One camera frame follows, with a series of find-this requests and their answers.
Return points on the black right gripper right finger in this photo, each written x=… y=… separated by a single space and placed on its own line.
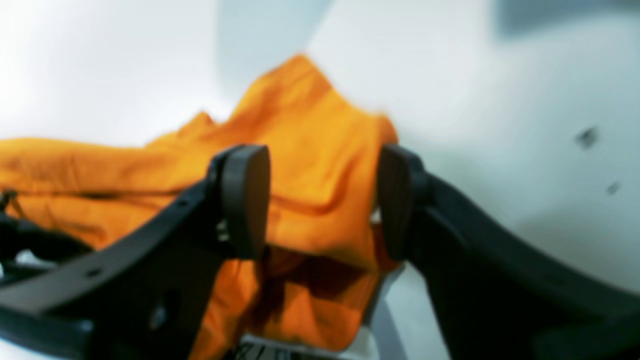
x=494 y=296

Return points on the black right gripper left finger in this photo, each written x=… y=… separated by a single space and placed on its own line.
x=144 y=297

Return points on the orange t-shirt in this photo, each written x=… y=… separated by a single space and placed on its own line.
x=325 y=258

